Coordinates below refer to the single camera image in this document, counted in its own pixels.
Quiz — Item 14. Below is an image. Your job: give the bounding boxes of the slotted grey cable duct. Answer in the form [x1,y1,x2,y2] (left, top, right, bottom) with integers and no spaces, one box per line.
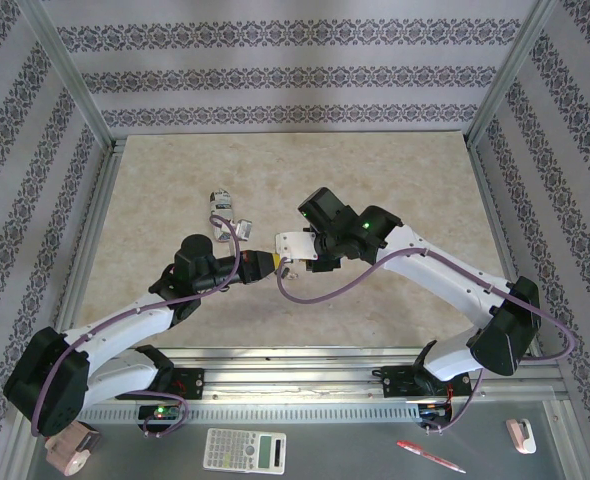
[82,403,421,422]

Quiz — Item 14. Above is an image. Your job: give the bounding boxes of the pink white stapler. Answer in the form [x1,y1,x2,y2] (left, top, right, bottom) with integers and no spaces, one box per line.
[505,418,538,455]

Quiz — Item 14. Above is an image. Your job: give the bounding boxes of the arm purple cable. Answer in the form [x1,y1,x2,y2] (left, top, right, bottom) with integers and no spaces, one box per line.
[276,247,575,435]
[30,214,241,439]

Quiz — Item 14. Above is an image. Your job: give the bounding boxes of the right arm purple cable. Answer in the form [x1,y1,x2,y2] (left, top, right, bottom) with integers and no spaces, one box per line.
[276,247,575,435]

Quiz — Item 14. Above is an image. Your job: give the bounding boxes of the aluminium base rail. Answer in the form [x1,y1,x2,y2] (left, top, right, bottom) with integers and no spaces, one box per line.
[22,347,564,401]

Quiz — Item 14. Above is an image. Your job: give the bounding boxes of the pink tape dispenser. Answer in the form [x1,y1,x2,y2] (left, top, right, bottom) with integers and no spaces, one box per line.
[44,422,101,476]

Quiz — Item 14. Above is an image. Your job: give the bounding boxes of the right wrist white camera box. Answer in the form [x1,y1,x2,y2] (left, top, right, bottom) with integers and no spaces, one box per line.
[273,230,320,262]

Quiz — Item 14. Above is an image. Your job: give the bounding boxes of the small circuit board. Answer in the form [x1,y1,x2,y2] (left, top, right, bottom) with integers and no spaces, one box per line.
[137,404,182,425]
[417,402,454,426]

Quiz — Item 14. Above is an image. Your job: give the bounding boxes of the red pen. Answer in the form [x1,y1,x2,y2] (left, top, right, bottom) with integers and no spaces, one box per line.
[395,439,467,475]

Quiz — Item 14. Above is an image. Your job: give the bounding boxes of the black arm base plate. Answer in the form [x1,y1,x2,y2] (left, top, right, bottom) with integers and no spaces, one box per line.
[382,364,474,400]
[172,367,206,401]

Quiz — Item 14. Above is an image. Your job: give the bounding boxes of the aluminium frame post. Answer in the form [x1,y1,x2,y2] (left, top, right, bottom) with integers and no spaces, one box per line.
[467,0,561,144]
[22,0,116,144]

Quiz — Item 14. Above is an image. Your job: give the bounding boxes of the white calculator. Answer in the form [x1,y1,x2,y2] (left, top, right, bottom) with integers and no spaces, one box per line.
[203,427,288,475]

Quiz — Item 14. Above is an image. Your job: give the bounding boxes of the aluminium side rail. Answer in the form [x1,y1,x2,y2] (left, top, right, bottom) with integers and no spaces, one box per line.
[467,139,544,357]
[49,139,121,351]

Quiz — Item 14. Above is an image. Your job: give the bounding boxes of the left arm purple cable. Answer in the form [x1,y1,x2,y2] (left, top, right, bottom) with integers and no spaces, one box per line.
[30,214,241,439]

